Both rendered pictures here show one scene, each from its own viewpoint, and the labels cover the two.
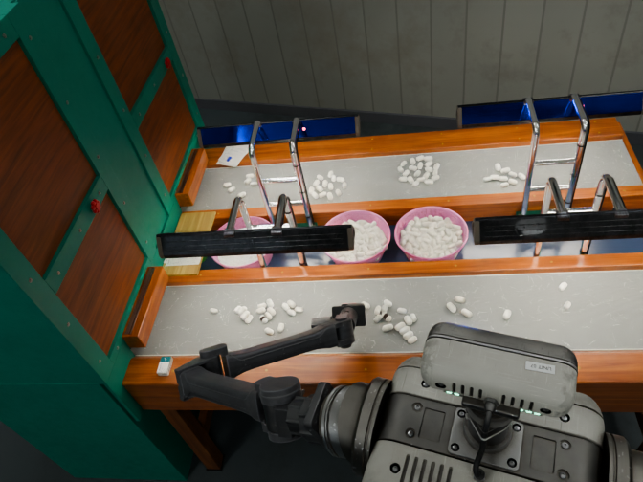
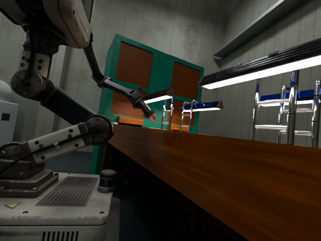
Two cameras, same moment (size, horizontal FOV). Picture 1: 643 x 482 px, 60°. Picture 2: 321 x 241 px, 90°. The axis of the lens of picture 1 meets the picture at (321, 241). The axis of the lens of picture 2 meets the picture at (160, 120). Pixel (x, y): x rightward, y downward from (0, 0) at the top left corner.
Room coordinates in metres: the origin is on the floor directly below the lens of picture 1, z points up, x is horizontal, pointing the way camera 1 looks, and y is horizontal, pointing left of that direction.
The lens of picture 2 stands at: (0.27, -0.99, 0.76)
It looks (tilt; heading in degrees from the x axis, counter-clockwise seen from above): 3 degrees up; 48
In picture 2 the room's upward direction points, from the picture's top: 7 degrees clockwise
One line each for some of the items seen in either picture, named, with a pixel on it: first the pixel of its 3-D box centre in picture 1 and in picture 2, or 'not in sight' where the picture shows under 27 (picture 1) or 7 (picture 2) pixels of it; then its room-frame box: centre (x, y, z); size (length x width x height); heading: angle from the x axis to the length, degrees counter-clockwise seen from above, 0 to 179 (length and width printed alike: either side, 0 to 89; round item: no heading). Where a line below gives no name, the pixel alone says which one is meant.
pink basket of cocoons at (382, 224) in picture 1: (356, 243); not in sight; (1.43, -0.13, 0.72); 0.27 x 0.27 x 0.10
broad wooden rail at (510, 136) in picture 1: (398, 158); not in sight; (1.93, -0.42, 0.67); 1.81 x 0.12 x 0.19; 76
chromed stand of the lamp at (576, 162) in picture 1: (546, 161); (303, 123); (1.46, -0.86, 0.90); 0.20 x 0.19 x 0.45; 76
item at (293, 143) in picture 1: (285, 178); (191, 121); (1.69, 0.08, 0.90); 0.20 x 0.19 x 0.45; 76
